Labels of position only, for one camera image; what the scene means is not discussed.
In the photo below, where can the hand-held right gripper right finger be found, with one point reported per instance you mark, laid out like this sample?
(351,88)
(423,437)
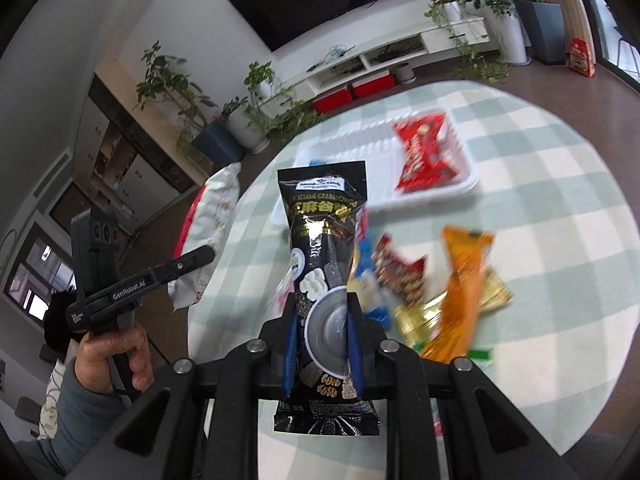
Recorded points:
(354,345)

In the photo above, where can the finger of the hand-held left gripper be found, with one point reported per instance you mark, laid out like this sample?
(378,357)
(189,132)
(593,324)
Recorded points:
(185,262)

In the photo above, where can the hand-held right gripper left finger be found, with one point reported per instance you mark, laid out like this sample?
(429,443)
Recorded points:
(288,345)

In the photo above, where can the white snack bag red edge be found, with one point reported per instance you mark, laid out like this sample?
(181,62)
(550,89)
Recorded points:
(215,205)

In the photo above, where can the dark red patterned snack packet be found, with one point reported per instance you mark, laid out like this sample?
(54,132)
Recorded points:
(400,272)

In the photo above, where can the black snack packet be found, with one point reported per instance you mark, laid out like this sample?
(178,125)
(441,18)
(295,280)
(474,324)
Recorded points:
(325,240)

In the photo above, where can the green snack packet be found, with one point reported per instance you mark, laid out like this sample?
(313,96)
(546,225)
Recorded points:
(480,354)

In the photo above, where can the white plastic tray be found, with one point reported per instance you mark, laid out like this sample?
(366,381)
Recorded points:
(350,150)

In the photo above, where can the person's left forearm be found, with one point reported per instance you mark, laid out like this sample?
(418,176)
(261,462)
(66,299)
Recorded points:
(75,425)

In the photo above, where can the person's left hand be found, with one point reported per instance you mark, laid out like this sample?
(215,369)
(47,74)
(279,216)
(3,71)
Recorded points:
(97,365)

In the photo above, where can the blue white snack packet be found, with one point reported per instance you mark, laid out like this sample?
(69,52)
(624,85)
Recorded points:
(369,285)

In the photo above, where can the wooden display cabinet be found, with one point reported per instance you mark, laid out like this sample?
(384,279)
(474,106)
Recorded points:
(125,160)

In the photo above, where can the orange snack packet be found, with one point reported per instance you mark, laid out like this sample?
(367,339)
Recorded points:
(460,300)

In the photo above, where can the tall tree dark blue pot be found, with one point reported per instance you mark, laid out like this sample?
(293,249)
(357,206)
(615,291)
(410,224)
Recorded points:
(220,142)

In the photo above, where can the plant in ribbed white pot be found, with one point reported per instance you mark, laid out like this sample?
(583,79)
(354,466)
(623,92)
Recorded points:
(245,130)

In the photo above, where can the gold snack packet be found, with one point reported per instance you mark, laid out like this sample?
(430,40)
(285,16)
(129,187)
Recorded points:
(492,290)

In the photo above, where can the trailing ivy plant small pot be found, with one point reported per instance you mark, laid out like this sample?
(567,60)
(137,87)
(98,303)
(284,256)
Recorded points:
(260,77)

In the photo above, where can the green white checkered tablecloth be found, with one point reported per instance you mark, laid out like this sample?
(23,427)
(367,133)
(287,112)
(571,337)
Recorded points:
(525,210)

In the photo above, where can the red storage box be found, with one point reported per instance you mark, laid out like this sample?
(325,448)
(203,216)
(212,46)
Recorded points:
(372,85)
(332,100)

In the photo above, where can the small grey pot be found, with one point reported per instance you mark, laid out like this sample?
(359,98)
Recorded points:
(405,74)

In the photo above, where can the white television cabinet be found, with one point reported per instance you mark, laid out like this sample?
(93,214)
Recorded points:
(400,42)

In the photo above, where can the trailing vine plant white pot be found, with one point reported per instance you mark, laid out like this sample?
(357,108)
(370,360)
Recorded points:
(452,10)

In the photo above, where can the bushy plant tall white pot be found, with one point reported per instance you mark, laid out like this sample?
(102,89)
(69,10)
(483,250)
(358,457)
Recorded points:
(515,35)

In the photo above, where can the red gift bag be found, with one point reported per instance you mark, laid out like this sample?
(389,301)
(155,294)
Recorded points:
(581,57)

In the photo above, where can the large-leaf plant dark blue pot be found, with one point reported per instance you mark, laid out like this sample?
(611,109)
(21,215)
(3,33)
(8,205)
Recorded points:
(545,25)

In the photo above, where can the beige curtain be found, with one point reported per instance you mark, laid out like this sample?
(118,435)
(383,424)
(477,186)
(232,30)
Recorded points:
(570,5)

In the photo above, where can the black framed glass door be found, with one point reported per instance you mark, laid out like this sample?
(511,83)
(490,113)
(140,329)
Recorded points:
(612,25)

